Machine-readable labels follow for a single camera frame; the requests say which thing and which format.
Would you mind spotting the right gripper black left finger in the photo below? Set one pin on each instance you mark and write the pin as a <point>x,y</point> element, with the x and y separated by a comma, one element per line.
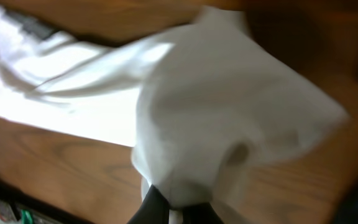
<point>154,209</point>

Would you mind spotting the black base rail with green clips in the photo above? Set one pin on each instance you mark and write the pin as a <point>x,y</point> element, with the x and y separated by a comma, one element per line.
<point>19,208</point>

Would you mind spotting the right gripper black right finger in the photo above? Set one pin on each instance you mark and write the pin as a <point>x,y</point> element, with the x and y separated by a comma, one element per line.
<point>200,214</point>

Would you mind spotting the white t-shirt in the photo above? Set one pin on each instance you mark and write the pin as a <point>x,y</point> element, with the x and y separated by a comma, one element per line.
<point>198,103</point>

